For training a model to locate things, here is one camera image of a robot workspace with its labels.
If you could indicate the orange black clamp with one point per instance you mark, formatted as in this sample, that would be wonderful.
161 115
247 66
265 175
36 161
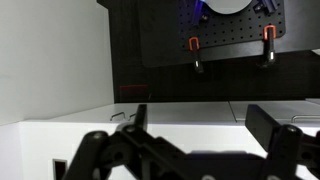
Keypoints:
269 46
196 56

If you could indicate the black platform board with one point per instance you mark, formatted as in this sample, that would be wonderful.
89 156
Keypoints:
160 50

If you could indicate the white cabinet counter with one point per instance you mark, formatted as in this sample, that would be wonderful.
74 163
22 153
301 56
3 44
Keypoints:
200 133

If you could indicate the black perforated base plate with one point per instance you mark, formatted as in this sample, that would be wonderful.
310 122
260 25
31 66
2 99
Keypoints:
233 30

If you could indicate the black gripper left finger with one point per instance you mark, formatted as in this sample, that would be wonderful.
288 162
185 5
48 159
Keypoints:
100 156

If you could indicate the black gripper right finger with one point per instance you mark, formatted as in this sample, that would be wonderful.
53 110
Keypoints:
286 150

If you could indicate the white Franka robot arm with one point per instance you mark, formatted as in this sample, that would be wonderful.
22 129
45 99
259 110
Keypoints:
228 6

